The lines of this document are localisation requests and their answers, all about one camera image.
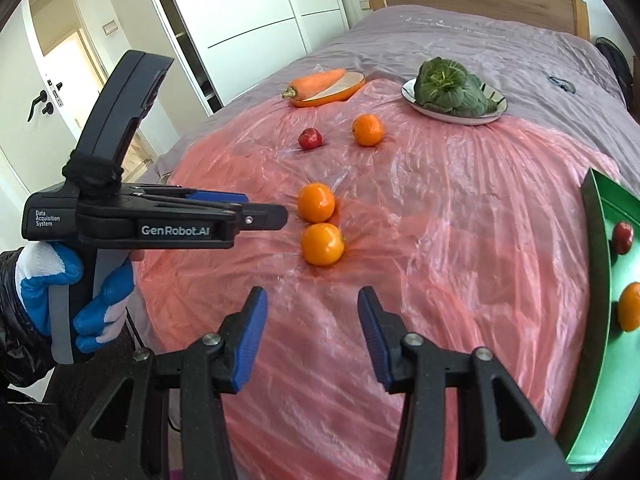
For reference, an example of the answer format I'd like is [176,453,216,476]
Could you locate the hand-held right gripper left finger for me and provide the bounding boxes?
[50,286,269,480]

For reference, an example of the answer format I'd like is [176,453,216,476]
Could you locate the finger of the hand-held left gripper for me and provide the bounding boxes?
[125,185,249,207]
[131,198,289,233]

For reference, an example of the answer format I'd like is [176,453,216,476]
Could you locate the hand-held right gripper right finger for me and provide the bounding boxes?
[357,286,576,480]

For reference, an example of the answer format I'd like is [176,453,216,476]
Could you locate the orange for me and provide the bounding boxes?
[298,183,336,224]
[617,282,640,333]
[301,223,345,267]
[352,113,386,147]

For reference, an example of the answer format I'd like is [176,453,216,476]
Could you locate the green tray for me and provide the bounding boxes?
[557,167,640,466]

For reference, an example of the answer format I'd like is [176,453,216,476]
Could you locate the person's left forearm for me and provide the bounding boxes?
[0,247,58,391]

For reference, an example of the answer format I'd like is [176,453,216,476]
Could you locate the person's left hand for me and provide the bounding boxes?
[14,241,136,356]

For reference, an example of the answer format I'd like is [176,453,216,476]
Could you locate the white door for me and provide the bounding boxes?
[0,5,108,196]

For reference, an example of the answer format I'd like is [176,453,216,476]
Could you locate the pink plastic sheet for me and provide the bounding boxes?
[132,77,626,480]

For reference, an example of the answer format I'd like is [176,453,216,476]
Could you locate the carrot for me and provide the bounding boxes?
[281,68,347,101]

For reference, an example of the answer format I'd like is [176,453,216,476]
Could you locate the orange oval dish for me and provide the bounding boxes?
[290,72,367,109]

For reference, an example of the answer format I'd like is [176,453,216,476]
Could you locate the white wardrobe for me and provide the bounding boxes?
[135,0,351,116]

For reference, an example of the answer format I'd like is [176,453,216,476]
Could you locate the white plate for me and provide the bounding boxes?
[401,77,508,126]

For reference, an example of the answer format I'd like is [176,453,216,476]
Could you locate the green bok choy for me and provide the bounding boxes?
[413,57,501,118]

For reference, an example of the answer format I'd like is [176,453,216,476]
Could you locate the black door handle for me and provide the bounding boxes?
[27,79,65,122]

